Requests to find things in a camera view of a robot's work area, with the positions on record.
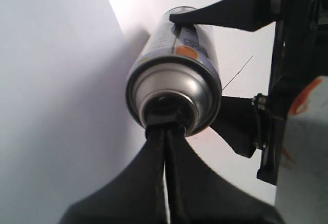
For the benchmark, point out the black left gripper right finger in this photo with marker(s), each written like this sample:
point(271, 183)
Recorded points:
point(247, 15)

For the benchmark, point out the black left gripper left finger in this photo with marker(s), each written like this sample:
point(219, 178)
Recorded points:
point(236, 123)

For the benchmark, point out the white paper sheet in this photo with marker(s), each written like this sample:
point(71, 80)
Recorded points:
point(65, 128)

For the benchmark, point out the white dotted spray paint can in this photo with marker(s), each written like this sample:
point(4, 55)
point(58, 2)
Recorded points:
point(177, 66)

